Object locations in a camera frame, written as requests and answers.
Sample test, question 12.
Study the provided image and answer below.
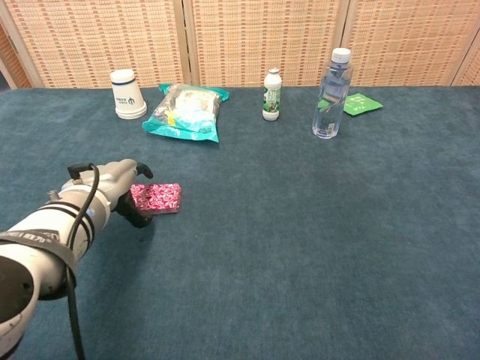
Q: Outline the left black grey robot hand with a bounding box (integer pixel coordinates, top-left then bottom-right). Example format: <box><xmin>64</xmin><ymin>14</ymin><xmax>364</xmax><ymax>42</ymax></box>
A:
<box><xmin>61</xmin><ymin>158</ymin><xmax>155</xmax><ymax>230</ymax></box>

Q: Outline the red patterned packet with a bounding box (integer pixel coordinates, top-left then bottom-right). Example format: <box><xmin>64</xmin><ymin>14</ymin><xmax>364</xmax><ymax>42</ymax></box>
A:
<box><xmin>129</xmin><ymin>182</ymin><xmax>183</xmax><ymax>217</ymax></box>

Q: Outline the white paper cup stack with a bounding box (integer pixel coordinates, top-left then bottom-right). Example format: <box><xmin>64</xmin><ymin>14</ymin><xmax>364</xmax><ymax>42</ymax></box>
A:
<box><xmin>109</xmin><ymin>68</ymin><xmax>148</xmax><ymax>121</ymax></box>

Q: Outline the teal snack bag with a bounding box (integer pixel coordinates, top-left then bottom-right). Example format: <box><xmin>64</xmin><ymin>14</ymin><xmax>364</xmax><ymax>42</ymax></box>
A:
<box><xmin>141</xmin><ymin>82</ymin><xmax>230</xmax><ymax>143</ymax></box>

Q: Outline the teal table cloth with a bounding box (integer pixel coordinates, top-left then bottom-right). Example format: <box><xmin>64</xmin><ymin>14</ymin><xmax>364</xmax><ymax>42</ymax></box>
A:
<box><xmin>0</xmin><ymin>85</ymin><xmax>480</xmax><ymax>360</ymax></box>

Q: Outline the small white drink bottle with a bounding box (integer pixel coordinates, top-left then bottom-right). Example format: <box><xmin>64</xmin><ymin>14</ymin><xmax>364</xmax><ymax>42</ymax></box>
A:
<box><xmin>262</xmin><ymin>67</ymin><xmax>283</xmax><ymax>122</ymax></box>

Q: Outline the woven bamboo folding screen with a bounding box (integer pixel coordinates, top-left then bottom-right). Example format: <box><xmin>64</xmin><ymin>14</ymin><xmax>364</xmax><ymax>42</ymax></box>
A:
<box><xmin>0</xmin><ymin>0</ymin><xmax>480</xmax><ymax>91</ymax></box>

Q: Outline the clear plastic water bottle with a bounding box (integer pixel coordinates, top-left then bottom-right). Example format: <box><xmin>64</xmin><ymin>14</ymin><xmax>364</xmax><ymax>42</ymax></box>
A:
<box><xmin>311</xmin><ymin>47</ymin><xmax>355</xmax><ymax>140</ymax></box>

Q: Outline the green sachet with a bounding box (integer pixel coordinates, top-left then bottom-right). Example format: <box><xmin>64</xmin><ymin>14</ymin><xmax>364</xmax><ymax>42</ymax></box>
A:
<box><xmin>343</xmin><ymin>92</ymin><xmax>384</xmax><ymax>117</ymax></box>

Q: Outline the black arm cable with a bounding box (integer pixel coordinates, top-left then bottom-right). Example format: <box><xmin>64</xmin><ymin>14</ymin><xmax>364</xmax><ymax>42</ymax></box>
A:
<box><xmin>66</xmin><ymin>162</ymin><xmax>101</xmax><ymax>360</ymax></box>

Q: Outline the black printed arm strap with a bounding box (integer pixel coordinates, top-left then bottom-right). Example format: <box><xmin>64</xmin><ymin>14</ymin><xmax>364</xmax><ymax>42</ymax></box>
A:
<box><xmin>0</xmin><ymin>228</ymin><xmax>77</xmax><ymax>301</ymax></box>

